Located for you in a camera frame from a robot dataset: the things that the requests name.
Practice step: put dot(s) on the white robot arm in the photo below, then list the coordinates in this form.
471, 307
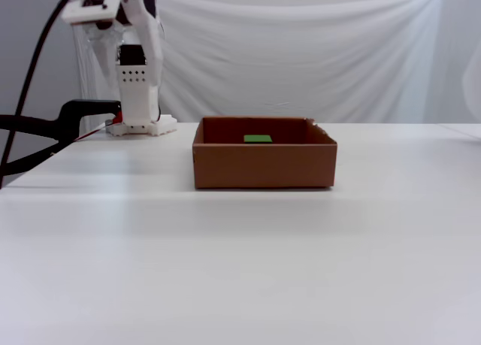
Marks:
137, 97

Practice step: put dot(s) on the green cube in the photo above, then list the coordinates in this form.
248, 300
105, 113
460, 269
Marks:
258, 138

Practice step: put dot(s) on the white cloth backdrop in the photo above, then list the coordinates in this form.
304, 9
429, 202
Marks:
300, 59

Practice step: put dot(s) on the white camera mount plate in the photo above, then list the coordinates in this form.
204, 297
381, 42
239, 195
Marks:
90, 10

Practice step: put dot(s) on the brown cardboard box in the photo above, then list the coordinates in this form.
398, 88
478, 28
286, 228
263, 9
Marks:
263, 164

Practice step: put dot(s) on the black spring clamp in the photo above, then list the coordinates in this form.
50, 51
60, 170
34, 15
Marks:
71, 115

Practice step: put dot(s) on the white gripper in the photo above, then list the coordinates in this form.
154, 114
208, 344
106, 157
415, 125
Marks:
101, 43

